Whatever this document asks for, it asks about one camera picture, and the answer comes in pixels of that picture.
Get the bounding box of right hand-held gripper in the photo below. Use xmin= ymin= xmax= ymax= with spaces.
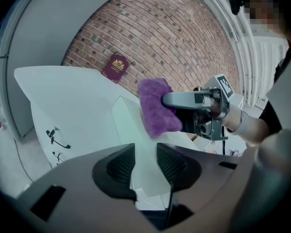
xmin=161 ymin=73 xmax=234 ymax=141

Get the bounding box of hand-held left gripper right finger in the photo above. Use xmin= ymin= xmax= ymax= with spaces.
xmin=156 ymin=142 xmax=239 ymax=230

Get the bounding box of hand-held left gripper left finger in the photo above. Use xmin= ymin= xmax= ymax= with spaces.
xmin=16 ymin=142 xmax=165 ymax=233

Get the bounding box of purple cloth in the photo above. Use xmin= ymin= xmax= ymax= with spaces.
xmin=137 ymin=78 xmax=184 ymax=138

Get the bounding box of pale green mat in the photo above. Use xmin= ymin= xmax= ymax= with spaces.
xmin=110 ymin=95 xmax=203 ymax=211

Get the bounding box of person's right forearm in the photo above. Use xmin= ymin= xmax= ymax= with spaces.
xmin=222 ymin=104 xmax=282 ymax=148

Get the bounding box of white wristwatch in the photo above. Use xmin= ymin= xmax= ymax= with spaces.
xmin=229 ymin=110 xmax=250 ymax=137

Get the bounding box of maroon gold-crested book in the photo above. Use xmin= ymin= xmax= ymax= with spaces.
xmin=101 ymin=51 xmax=132 ymax=84

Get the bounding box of person's black printed t-shirt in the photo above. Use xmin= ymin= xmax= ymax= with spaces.
xmin=258 ymin=18 xmax=291 ymax=137

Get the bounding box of grey refrigerator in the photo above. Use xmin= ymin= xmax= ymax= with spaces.
xmin=0 ymin=0 xmax=122 ymax=138

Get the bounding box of black drawer handle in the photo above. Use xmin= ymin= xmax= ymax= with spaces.
xmin=45 ymin=129 xmax=71 ymax=150
xmin=52 ymin=150 xmax=64 ymax=166

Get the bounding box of black head camera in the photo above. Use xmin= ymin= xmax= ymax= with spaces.
xmin=227 ymin=0 xmax=244 ymax=16

